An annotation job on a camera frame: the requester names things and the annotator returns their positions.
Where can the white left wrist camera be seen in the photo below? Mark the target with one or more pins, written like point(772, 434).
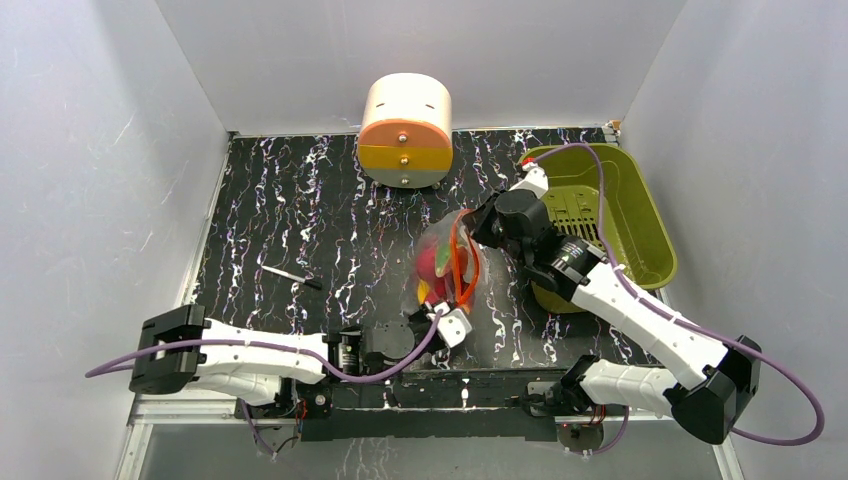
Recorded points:
point(453, 325)

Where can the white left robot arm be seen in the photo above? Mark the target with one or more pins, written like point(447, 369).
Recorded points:
point(183, 349)

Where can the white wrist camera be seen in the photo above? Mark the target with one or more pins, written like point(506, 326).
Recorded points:
point(535, 179)
point(453, 325)

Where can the toy watermelon slice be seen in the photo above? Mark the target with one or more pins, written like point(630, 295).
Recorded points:
point(443, 260)

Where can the black white marker pen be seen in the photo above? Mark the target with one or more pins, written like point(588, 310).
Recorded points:
point(308, 282)

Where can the round pastel drawer cabinet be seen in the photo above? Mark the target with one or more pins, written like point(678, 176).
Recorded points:
point(405, 139)

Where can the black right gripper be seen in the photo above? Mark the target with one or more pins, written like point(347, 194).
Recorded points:
point(482, 225)

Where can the clear zip top bag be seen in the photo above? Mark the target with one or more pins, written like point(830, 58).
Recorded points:
point(467, 272)

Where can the olive green plastic basket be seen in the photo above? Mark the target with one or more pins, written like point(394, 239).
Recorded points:
point(603, 191)

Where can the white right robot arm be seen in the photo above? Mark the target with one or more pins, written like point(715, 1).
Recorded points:
point(702, 383)

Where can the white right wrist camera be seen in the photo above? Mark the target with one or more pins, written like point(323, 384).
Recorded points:
point(535, 179)

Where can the red toy apple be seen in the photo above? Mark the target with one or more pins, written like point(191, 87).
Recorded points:
point(425, 269)

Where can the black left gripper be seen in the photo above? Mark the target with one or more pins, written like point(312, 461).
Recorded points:
point(422, 315)

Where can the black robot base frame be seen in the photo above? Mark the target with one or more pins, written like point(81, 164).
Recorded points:
point(524, 403)

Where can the yellow toy banana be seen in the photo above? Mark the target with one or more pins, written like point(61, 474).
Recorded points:
point(423, 291)

